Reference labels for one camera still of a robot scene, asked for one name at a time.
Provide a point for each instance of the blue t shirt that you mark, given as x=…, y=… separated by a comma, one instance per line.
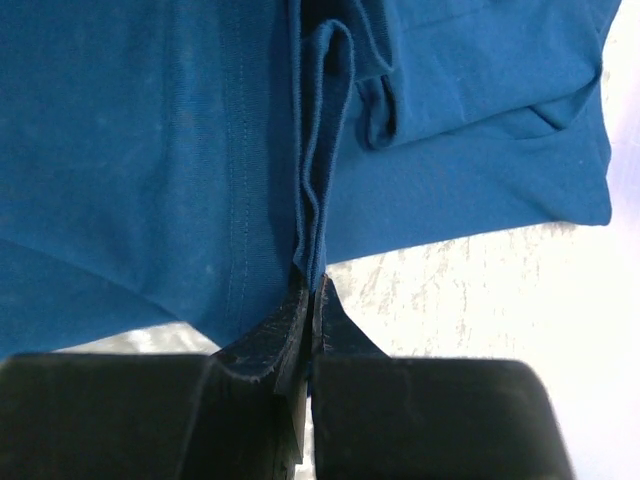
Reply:
x=171, y=161

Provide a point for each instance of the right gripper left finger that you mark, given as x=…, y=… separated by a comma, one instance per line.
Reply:
x=236, y=414

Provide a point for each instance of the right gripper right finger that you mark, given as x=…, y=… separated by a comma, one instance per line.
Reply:
x=382, y=417

